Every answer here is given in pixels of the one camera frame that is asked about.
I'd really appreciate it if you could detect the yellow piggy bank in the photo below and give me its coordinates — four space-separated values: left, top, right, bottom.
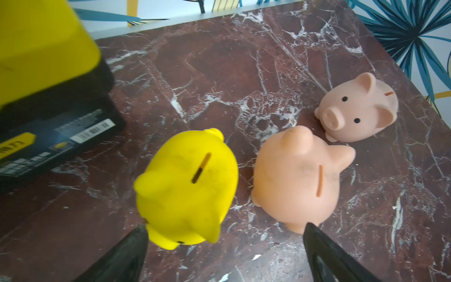
134 128 238 250

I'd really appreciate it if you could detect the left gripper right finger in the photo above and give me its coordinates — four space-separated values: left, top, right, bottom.
303 223 380 282

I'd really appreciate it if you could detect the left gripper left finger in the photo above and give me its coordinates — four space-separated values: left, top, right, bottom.
75 224 149 282

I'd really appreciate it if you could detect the pink piggy bank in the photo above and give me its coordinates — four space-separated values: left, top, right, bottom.
314 72 399 143

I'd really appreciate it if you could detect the yellow black toolbox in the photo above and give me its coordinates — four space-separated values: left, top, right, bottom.
1 1 129 193

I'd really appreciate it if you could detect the orange piggy bank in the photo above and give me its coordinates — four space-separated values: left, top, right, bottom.
251 126 356 234

